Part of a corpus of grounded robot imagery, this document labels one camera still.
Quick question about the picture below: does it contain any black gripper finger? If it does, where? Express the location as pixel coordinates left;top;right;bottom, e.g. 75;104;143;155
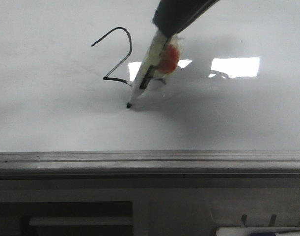
153;0;218;37

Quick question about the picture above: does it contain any red magnet taped to marker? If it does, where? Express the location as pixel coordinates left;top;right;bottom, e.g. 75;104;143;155
155;34;184;85

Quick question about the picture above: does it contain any white black whiteboard marker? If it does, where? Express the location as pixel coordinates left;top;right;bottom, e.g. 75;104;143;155
126;30;170;108

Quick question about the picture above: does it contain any white glossy whiteboard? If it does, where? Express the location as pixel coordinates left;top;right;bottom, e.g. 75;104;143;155
0;0;300;152

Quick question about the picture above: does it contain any dark metal hook left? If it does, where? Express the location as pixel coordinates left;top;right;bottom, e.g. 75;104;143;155
241;214;247;228

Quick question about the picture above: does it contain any dark metal hook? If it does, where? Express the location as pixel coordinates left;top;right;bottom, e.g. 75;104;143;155
269;214;277;227
241;214;247;228

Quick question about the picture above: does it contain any dark metal hook middle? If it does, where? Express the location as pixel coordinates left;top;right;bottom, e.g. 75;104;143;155
269;214;277;227

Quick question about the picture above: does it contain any white bar in dark opening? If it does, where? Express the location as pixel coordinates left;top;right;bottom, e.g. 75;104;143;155
29;217;133;226

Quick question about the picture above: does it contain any white object bottom right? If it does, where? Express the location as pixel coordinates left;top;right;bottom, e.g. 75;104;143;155
216;227;300;236

